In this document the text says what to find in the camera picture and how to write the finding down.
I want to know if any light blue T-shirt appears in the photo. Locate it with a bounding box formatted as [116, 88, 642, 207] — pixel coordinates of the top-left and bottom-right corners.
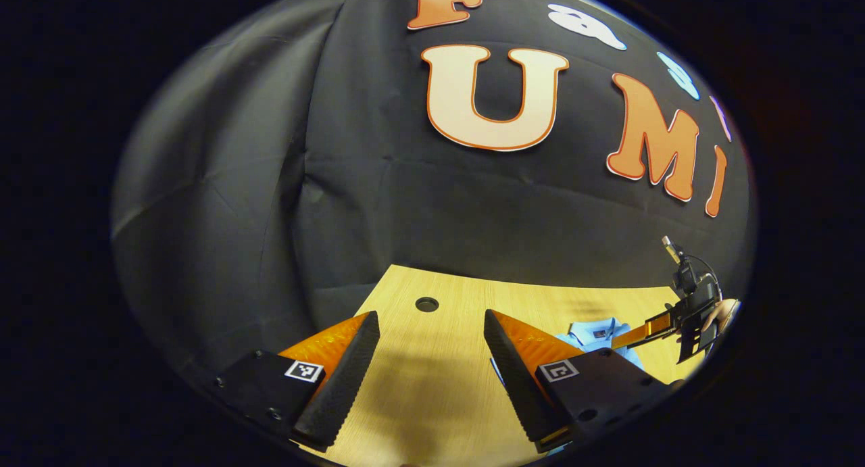
[490, 317, 648, 387]

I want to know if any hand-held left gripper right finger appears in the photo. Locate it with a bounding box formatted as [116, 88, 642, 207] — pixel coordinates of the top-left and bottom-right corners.
[483, 310, 683, 454]

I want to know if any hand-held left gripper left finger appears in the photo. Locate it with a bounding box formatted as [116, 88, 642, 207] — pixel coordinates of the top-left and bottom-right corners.
[203, 310, 381, 453]

